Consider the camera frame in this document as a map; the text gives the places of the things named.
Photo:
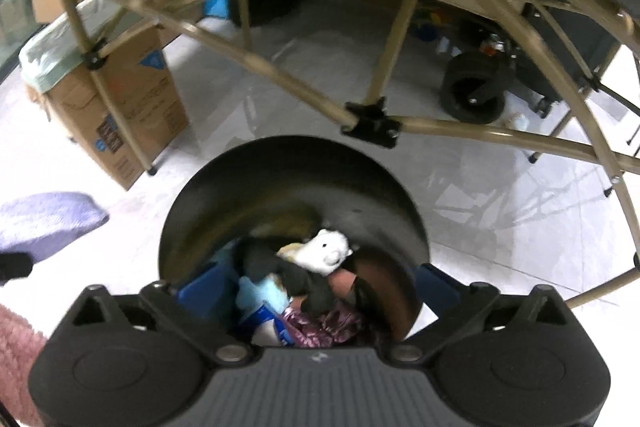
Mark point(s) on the tan folding table frame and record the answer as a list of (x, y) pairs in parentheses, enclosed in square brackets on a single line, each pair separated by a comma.
[(410, 124)]

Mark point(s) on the salmon foam sponge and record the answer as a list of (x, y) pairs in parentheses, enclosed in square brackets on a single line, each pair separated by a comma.
[(344, 284)]

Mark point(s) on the yellow white plush cat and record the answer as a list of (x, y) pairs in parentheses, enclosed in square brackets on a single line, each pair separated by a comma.
[(320, 252)]

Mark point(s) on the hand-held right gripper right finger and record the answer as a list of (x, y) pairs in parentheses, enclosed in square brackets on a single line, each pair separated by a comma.
[(442, 289)]

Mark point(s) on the blue tissue packet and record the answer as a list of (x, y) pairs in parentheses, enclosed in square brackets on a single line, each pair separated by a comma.
[(265, 327)]

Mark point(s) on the mauve satin cloth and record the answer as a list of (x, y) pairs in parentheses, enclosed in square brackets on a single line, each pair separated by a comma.
[(325, 324)]

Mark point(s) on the black round bin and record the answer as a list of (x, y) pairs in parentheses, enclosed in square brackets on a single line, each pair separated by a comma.
[(290, 177)]

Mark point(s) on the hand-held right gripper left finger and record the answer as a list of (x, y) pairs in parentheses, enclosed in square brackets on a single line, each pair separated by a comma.
[(200, 289)]

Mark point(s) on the blue plush toy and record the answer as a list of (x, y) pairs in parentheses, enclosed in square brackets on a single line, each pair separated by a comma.
[(255, 294)]

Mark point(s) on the cardboard box with plastic liner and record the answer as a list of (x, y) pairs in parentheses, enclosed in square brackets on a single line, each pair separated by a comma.
[(130, 107)]

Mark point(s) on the black fuzzy cloth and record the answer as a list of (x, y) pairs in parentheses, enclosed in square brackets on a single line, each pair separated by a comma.
[(295, 279)]

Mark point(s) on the person's left forearm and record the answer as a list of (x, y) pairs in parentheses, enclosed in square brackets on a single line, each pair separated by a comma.
[(17, 357)]

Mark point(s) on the black wagon wheel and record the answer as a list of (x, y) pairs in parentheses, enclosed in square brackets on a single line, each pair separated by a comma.
[(475, 89)]

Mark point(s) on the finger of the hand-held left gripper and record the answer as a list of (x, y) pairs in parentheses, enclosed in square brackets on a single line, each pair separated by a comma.
[(15, 267)]

